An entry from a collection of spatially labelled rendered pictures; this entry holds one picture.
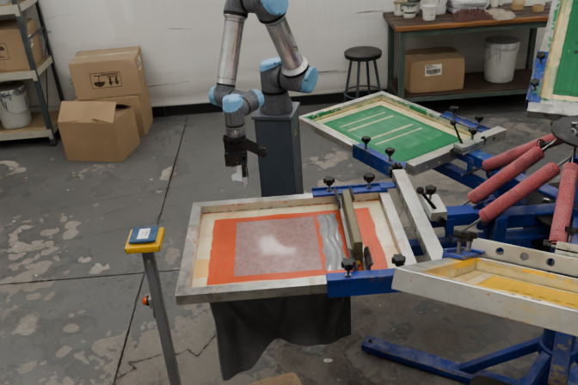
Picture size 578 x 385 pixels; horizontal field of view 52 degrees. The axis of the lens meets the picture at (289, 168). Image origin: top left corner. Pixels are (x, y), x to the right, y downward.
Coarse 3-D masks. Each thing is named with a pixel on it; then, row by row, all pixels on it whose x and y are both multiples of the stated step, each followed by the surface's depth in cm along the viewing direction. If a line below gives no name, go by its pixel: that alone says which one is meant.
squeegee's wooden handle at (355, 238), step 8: (344, 192) 225; (344, 200) 220; (344, 208) 220; (352, 208) 214; (344, 216) 222; (352, 216) 210; (352, 224) 205; (352, 232) 201; (352, 240) 200; (360, 240) 196; (352, 248) 202; (360, 248) 196; (360, 256) 198
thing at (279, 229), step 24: (264, 216) 233; (288, 216) 232; (312, 216) 231; (336, 216) 230; (360, 216) 229; (216, 240) 221; (240, 240) 220; (264, 240) 218; (288, 240) 218; (312, 240) 216
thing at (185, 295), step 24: (384, 192) 237; (192, 216) 230; (192, 240) 215; (192, 264) 203; (408, 264) 195; (192, 288) 191; (216, 288) 190; (240, 288) 189; (264, 288) 188; (288, 288) 188; (312, 288) 189
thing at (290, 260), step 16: (368, 240) 214; (224, 256) 211; (240, 256) 210; (256, 256) 210; (272, 256) 209; (288, 256) 208; (304, 256) 208; (320, 256) 207; (384, 256) 205; (208, 272) 203; (224, 272) 203; (240, 272) 202; (256, 272) 201; (272, 272) 201; (288, 272) 200; (304, 272) 200; (320, 272) 199
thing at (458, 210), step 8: (424, 208) 215; (448, 208) 214; (456, 208) 213; (464, 208) 213; (472, 208) 213; (448, 216) 210; (456, 216) 210; (464, 216) 210; (472, 216) 210; (432, 224) 211; (456, 224) 212; (464, 224) 212
